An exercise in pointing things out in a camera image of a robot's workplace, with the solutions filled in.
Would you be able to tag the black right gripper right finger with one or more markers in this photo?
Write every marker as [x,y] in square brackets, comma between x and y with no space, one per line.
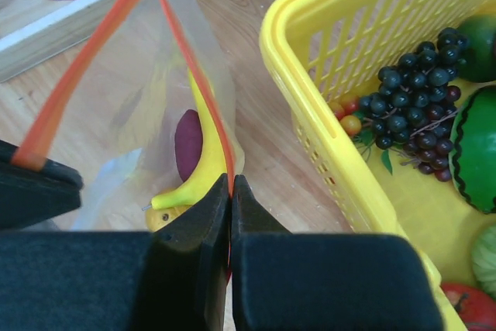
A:
[320,281]

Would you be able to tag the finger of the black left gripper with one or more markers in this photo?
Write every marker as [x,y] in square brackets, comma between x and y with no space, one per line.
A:
[30,197]

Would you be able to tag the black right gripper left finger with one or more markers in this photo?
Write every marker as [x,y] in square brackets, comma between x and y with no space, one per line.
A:
[173,279]

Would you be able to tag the yellow banana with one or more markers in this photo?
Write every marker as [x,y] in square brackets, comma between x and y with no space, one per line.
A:
[211,165]

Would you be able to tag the purple sweet potato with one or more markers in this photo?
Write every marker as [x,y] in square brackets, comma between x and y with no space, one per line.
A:
[188,141]

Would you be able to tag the clear zip bag orange zipper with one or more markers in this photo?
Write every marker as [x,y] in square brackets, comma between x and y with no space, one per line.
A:
[113,114]

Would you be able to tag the red yellow cherry tomatoes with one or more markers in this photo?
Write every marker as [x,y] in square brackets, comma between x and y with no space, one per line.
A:
[346,111]

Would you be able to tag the red tomato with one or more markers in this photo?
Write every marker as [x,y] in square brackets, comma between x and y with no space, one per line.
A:
[475,308]

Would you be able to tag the green cabbage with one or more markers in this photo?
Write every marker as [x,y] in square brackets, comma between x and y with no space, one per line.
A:
[483,260]

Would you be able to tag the dark purple grape bunch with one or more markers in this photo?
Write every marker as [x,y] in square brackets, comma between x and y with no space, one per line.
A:
[412,111]

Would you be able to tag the green watermelon slice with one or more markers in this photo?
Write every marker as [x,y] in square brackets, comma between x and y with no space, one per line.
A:
[472,159]

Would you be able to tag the yellow plastic shopping basket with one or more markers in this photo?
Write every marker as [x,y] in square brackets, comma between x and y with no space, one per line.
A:
[319,50]

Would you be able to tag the green lime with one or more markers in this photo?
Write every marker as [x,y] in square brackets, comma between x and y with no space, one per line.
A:
[479,55]

